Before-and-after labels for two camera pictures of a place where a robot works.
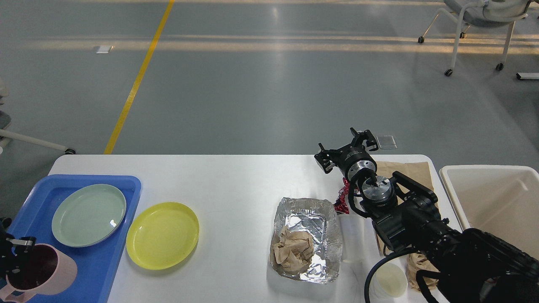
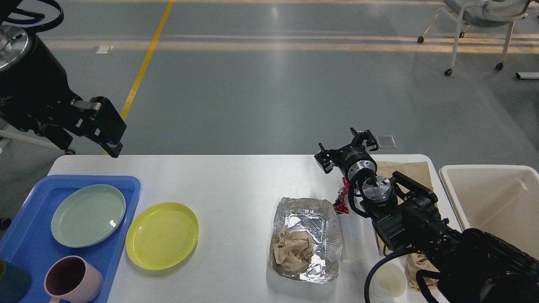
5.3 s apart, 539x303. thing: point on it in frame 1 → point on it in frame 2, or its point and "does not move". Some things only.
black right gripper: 350,159 does not move
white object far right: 527,75 does not move
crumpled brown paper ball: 294,251 does not move
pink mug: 45,269 → 73,279
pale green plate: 89,216 does not move
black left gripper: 9,262 → 34,94
